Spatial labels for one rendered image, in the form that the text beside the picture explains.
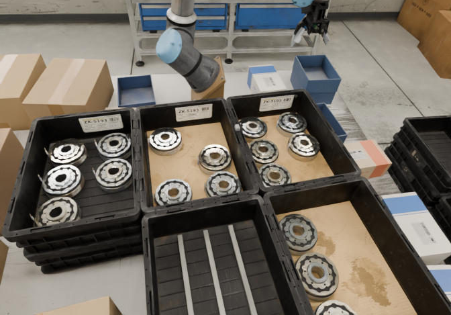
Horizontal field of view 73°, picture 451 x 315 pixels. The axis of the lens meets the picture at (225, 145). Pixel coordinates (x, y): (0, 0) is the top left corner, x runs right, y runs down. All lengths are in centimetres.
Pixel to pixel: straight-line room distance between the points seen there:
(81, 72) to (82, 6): 246
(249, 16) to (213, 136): 192
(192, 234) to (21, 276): 48
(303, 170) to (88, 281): 70
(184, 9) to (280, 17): 177
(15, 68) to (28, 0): 248
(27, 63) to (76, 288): 92
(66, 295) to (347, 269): 73
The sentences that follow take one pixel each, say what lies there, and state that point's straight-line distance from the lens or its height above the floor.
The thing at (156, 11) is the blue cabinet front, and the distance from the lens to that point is 277.
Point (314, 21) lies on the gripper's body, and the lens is 126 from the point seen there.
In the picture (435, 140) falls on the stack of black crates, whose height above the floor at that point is 49.
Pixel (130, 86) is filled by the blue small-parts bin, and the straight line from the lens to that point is 149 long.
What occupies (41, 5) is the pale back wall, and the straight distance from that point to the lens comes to 391.
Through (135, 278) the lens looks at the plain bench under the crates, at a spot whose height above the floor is 70.
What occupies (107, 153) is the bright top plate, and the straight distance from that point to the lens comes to 100.
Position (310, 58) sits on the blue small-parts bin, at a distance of 155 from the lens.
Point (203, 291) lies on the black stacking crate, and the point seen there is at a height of 83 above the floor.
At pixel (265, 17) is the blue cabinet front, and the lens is 288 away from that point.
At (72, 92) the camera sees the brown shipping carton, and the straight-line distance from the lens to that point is 127.
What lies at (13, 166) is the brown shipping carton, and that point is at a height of 78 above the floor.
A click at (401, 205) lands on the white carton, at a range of 110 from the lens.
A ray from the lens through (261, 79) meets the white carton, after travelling 140.
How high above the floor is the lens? 157
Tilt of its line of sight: 47 degrees down
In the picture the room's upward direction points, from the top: 4 degrees clockwise
